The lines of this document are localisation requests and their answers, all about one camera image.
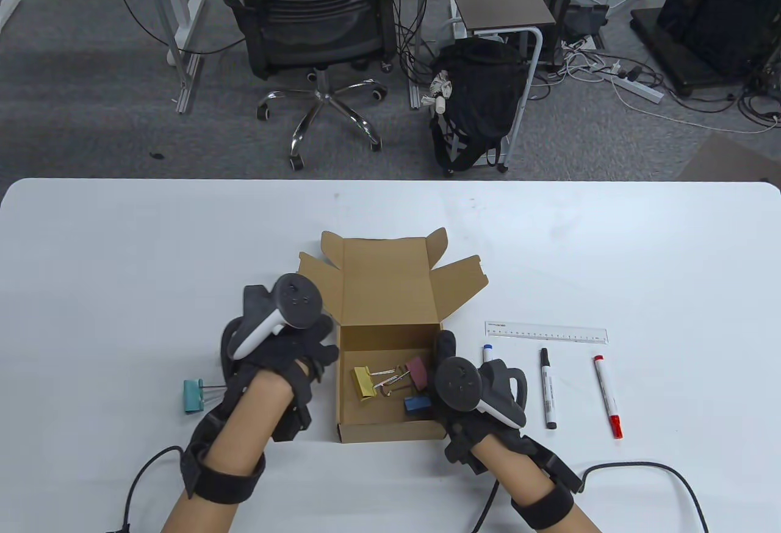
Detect black backpack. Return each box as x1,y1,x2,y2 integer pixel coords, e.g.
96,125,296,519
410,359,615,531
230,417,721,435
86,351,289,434
429,39,530,177

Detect teal binder clip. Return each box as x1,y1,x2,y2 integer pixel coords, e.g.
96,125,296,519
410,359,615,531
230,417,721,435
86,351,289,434
183,379,228,415

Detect red whiteboard marker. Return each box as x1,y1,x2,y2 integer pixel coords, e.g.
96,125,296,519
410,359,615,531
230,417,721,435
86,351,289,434
593,354,624,439

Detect black glove cable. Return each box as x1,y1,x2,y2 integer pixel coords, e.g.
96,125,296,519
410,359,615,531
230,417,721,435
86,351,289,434
476,463,708,533
107,446,187,533

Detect person's left hand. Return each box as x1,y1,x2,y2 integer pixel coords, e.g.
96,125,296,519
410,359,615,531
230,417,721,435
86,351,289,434
221,315,340,402

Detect brown cardboard mailer box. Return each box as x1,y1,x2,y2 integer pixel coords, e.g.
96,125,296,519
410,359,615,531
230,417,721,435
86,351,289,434
297,227,490,443

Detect black right glove cable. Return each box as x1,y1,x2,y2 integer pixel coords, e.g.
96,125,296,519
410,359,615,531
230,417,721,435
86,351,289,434
476,463,708,533

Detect flat brown cardboard sheet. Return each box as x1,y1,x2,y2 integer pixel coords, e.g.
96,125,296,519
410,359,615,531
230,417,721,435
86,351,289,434
678,132,781,183

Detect black whiteboard marker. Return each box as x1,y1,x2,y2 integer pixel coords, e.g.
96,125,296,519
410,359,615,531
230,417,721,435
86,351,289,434
539,347,558,430

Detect grey hand controller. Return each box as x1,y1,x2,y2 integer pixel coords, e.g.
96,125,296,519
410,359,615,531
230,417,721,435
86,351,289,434
433,356,528,430
227,274,324,360

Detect grey right hand controller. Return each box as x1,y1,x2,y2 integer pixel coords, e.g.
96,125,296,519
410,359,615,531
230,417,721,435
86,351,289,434
433,356,528,430

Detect person's right hand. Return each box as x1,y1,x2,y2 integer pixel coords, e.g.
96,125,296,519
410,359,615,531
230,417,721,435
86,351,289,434
430,330,531,468

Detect white slim desk leg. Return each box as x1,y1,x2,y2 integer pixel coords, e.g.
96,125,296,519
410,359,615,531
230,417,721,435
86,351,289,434
408,0,429,110

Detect black mesh office chair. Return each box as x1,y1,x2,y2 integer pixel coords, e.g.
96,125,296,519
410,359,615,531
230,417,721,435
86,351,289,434
215,0,403,171

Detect clear plastic ruler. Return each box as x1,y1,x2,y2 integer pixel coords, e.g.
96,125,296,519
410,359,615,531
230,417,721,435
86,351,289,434
485,321,608,345

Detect white power strip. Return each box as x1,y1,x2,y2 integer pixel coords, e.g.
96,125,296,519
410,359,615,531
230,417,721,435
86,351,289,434
612,73,664,105

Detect grey left hand controller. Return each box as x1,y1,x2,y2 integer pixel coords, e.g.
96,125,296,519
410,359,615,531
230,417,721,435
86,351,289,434
227,274,324,360

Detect yellow binder clip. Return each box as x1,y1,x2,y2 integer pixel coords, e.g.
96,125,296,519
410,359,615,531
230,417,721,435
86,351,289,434
352,365,397,399

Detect white backpack charm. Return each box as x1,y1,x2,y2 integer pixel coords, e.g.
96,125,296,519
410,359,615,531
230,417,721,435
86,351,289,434
427,70,453,114

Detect person's left forearm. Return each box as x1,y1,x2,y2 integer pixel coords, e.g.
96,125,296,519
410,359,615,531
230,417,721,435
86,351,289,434
162,368,297,533

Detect black right wrist strap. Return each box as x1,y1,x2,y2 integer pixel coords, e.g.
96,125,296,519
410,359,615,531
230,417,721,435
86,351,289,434
511,442,583,533

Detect black left glove cable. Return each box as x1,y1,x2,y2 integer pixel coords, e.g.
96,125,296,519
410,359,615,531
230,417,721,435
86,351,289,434
107,446,187,533

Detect tangle of floor cables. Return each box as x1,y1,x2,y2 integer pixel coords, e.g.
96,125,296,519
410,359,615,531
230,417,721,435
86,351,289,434
537,33,781,134

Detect black monitor stand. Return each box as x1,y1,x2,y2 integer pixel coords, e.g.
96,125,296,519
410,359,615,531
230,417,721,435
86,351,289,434
630,0,781,98

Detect white desk leg frame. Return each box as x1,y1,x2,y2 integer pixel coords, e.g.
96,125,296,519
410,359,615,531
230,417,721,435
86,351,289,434
128,0,206,114

